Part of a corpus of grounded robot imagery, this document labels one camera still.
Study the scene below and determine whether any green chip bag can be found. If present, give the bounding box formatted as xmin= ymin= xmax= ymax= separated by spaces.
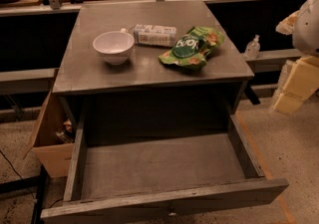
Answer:
xmin=159 ymin=26 xmax=225 ymax=71

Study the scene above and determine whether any white ceramic bowl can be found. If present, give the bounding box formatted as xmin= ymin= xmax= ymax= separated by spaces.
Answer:
xmin=93 ymin=31 xmax=135 ymax=65

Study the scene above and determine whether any black floor cable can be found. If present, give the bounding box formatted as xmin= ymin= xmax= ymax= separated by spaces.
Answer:
xmin=0 ymin=149 xmax=38 ymax=202

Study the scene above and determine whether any grey wooden cabinet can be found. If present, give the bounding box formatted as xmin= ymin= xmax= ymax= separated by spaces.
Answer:
xmin=52 ymin=0 xmax=255 ymax=142

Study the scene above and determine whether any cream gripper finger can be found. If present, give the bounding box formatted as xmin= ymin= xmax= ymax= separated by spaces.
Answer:
xmin=271 ymin=89 xmax=304 ymax=114
xmin=283 ymin=56 xmax=319 ymax=101

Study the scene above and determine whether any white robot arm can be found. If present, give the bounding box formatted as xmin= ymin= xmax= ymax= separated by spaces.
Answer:
xmin=272 ymin=0 xmax=319 ymax=114

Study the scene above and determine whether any open grey top drawer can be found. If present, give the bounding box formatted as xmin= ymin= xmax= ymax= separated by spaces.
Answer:
xmin=41 ymin=116 xmax=288 ymax=224

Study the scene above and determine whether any brown cardboard box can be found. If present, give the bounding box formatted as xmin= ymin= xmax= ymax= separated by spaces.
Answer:
xmin=23 ymin=68 xmax=76 ymax=179

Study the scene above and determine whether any clear sanitizer pump bottle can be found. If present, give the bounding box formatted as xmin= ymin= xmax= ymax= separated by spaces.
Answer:
xmin=244 ymin=35 xmax=260 ymax=59

